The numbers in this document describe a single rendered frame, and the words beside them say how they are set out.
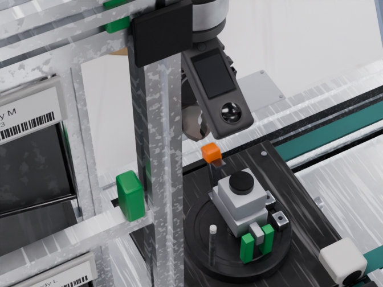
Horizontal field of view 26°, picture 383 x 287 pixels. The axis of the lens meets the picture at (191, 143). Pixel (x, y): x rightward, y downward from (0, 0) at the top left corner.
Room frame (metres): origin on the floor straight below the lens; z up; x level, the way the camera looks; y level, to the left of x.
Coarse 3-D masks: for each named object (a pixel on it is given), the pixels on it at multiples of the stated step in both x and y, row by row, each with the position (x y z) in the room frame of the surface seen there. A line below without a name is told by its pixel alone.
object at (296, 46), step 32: (256, 0) 1.14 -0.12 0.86; (288, 0) 1.14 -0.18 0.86; (320, 0) 1.14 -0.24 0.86; (352, 0) 1.14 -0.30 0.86; (224, 32) 1.06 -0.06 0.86; (256, 32) 1.06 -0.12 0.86; (288, 32) 1.06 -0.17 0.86; (320, 32) 1.06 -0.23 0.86; (352, 32) 1.06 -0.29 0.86; (96, 64) 0.98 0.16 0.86; (128, 64) 0.98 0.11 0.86; (256, 64) 0.98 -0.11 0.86; (288, 64) 0.98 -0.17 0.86; (320, 64) 0.98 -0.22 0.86; (352, 64) 0.98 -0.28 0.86; (96, 96) 0.91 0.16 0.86; (128, 96) 0.91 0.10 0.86; (96, 128) 0.84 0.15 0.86; (128, 128) 0.84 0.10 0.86; (96, 160) 0.78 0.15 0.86
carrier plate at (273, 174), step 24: (264, 144) 0.72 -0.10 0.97; (240, 168) 0.68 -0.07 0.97; (264, 168) 0.68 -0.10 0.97; (288, 168) 0.68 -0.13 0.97; (192, 192) 0.64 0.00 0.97; (288, 192) 0.64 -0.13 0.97; (312, 216) 0.60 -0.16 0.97; (312, 240) 0.56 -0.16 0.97; (336, 240) 0.56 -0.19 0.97; (192, 264) 0.53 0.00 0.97; (288, 264) 0.53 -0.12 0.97; (312, 264) 0.53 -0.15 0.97
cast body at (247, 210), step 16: (240, 176) 0.58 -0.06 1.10; (224, 192) 0.56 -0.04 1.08; (240, 192) 0.56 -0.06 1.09; (256, 192) 0.56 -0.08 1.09; (224, 208) 0.56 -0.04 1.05; (240, 208) 0.54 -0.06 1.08; (256, 208) 0.55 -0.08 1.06; (240, 224) 0.53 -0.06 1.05; (256, 224) 0.54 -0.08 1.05; (256, 240) 0.52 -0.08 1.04
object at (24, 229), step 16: (48, 208) 0.44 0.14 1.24; (64, 208) 0.43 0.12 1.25; (0, 224) 0.42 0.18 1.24; (16, 224) 0.42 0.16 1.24; (32, 224) 0.41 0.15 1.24; (48, 224) 0.41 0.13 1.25; (64, 224) 0.41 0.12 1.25; (0, 240) 0.39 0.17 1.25; (16, 240) 0.39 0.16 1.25; (32, 240) 0.39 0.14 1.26; (0, 256) 0.31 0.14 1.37
